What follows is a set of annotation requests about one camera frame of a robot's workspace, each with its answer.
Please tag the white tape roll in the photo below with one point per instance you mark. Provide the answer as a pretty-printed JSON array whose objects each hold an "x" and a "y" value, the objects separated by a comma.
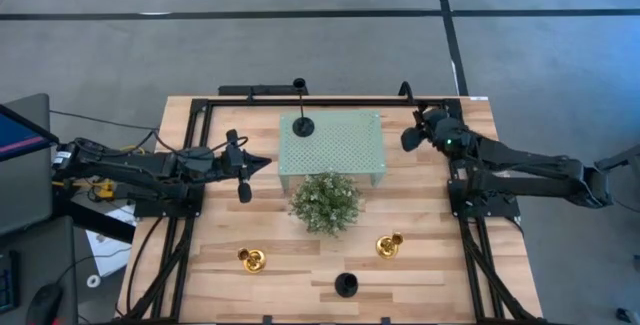
[{"x": 89, "y": 281}]

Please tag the white paper sheet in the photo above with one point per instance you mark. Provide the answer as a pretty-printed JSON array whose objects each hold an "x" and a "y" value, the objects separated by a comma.
[{"x": 112, "y": 260}]

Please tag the grey side desk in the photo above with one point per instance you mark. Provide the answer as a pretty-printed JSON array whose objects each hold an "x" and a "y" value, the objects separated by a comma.
[{"x": 40, "y": 260}]

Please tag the black keyboard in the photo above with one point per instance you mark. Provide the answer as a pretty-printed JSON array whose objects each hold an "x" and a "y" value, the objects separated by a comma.
[{"x": 7, "y": 285}]

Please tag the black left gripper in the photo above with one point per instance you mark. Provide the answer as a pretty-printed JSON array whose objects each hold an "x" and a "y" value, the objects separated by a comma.
[{"x": 234, "y": 165}]

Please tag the black computer mouse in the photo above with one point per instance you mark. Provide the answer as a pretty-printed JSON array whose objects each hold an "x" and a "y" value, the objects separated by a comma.
[{"x": 45, "y": 307}]

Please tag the dark grey stand bar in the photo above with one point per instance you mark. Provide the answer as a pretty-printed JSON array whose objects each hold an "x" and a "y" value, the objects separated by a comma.
[{"x": 620, "y": 157}]

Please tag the black table edge clamp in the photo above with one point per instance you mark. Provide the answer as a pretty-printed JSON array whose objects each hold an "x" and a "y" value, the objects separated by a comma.
[
  {"x": 267, "y": 320},
  {"x": 385, "y": 320}
]

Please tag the black curved hook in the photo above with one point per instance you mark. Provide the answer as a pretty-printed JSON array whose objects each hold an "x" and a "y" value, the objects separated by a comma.
[{"x": 406, "y": 84}]

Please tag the monitor with blue screen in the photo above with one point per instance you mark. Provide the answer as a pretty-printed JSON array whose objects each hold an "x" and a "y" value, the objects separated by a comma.
[{"x": 20, "y": 137}]

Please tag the black stand beam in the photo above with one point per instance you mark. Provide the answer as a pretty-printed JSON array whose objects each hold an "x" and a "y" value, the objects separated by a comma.
[{"x": 95, "y": 222}]

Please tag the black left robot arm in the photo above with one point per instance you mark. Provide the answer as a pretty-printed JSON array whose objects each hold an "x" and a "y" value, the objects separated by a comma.
[{"x": 140, "y": 167}]

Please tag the artificial green plant black pot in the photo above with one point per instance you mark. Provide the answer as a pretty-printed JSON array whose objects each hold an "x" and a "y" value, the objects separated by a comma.
[{"x": 325, "y": 205}]

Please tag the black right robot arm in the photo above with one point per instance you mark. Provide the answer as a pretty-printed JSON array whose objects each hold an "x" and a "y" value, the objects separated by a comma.
[{"x": 530, "y": 162}]

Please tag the gold candlestick holder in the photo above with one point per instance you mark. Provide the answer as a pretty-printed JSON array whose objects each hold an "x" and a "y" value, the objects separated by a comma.
[
  {"x": 386, "y": 247},
  {"x": 254, "y": 261}
]

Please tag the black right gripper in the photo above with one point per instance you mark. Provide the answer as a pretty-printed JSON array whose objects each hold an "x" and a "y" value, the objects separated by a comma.
[{"x": 440, "y": 122}]

